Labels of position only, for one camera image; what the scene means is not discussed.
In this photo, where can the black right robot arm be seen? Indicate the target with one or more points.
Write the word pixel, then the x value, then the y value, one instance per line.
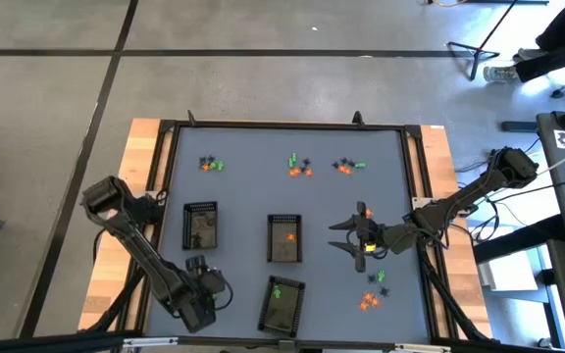
pixel 459 201

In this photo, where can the grey table mat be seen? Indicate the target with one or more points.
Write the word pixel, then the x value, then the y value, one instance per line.
pixel 322 196

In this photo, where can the silver aluminium extrusion bar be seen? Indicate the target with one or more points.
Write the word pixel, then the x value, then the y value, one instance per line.
pixel 150 341
pixel 422 348

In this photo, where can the black curved frame bracket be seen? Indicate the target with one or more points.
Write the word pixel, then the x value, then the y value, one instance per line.
pixel 357 117
pixel 191 117

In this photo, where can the black desk crossbar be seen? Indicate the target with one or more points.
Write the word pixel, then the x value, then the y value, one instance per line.
pixel 518 237

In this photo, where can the black slotted plastic basket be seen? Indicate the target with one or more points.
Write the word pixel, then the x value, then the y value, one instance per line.
pixel 280 247
pixel 287 314
pixel 209 235

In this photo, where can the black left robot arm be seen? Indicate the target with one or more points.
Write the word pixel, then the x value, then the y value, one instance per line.
pixel 130 235

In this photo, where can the black aluminium table frame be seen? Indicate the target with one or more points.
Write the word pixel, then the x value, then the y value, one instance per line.
pixel 287 125

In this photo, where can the black desk foot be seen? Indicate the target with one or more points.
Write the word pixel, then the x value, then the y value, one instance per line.
pixel 520 126

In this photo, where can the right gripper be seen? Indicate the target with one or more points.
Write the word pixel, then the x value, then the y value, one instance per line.
pixel 368 235

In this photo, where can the white metal mounting plate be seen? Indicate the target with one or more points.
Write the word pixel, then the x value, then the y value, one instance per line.
pixel 422 202

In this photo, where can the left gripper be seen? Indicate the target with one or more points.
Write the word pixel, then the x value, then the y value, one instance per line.
pixel 209 283

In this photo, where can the black tripod stand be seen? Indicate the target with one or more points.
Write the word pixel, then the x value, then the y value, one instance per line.
pixel 479 50

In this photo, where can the person's foot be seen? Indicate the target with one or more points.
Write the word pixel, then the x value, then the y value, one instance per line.
pixel 528 54
pixel 500 73

